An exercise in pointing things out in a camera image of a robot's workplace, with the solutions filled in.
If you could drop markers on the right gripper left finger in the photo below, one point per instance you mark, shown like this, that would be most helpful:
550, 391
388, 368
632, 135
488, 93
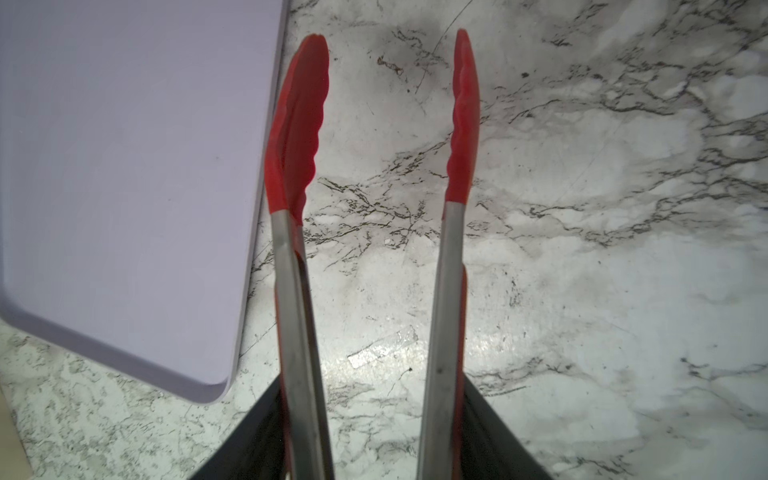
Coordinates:
256, 449

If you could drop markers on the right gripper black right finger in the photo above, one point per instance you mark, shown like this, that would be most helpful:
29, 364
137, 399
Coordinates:
488, 449

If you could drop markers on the red kitchen tongs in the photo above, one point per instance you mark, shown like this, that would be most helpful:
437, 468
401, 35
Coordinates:
289, 168

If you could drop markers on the blue checkered paper bag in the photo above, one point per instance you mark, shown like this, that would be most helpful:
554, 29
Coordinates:
14, 464

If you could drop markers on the lilac plastic tray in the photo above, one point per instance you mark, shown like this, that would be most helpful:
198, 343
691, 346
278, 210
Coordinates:
132, 144

